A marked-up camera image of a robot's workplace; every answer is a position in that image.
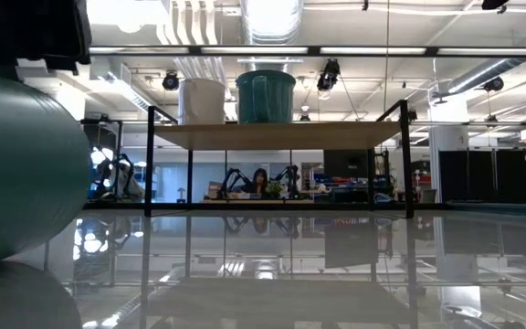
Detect large teal mug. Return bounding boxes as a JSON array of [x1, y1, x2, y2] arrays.
[[0, 67, 91, 269]]

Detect white ceramic mug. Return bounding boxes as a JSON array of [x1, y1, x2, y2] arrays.
[[178, 78, 226, 126]]

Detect medium teal ribbed mug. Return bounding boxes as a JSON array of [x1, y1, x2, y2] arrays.
[[235, 69, 297, 125]]

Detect black ceiling spotlight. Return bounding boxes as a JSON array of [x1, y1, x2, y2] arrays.
[[482, 76, 505, 93], [316, 58, 342, 92], [162, 70, 181, 91]]

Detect background robot station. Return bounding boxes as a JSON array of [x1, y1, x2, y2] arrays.
[[89, 145, 146, 202]]

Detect person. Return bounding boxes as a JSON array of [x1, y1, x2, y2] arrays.
[[244, 167, 269, 198]]

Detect flower bouquet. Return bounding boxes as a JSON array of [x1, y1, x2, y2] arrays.
[[265, 180, 288, 200]]

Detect black display screen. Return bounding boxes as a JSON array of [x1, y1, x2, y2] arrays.
[[322, 149, 369, 179]]

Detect black room partition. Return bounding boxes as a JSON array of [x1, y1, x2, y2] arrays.
[[438, 148, 526, 205]]

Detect wooden shelf with black frame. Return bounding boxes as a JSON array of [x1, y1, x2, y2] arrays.
[[143, 99, 416, 219]]

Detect overhead light bar frame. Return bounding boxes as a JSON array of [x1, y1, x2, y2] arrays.
[[88, 44, 526, 58]]

